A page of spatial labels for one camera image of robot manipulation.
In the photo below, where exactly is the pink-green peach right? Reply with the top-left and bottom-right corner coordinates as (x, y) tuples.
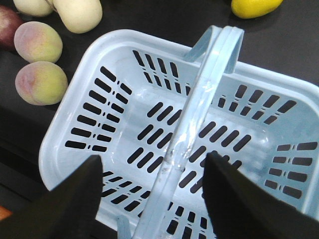
(13, 21), (63, 63)

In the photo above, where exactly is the red apple by peaches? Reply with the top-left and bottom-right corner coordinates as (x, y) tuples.
(0, 5), (24, 51)

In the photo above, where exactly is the yellow lemon centre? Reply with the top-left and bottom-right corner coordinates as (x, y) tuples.
(231, 0), (283, 19)

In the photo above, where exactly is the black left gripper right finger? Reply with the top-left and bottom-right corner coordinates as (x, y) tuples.
(203, 151), (319, 239)

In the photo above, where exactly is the pink-green peach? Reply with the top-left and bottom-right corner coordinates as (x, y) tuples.
(15, 61), (68, 106)
(13, 21), (63, 63)

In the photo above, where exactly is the light blue plastic basket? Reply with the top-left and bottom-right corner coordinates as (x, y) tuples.
(39, 26), (319, 239)

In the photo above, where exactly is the pink-green peach left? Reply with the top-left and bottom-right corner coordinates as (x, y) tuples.
(15, 61), (68, 106)

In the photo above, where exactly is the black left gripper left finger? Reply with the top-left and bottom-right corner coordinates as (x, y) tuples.
(0, 155), (103, 239)

